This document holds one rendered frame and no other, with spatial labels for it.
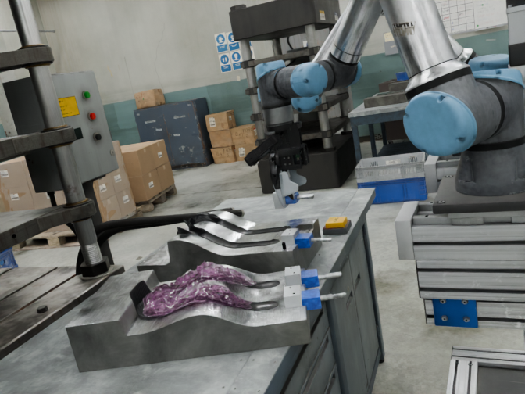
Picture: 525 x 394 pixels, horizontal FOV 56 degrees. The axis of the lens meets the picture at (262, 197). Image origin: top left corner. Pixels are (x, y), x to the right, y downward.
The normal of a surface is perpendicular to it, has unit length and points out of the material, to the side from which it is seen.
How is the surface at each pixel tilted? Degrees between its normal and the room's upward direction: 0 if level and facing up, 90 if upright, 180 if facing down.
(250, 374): 0
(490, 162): 73
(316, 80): 90
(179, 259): 90
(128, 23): 90
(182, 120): 90
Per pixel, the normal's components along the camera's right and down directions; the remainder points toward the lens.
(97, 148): 0.92, -0.07
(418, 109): -0.71, 0.41
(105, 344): -0.07, 0.26
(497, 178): -0.41, 0.00
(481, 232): -0.41, 0.30
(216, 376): -0.18, -0.95
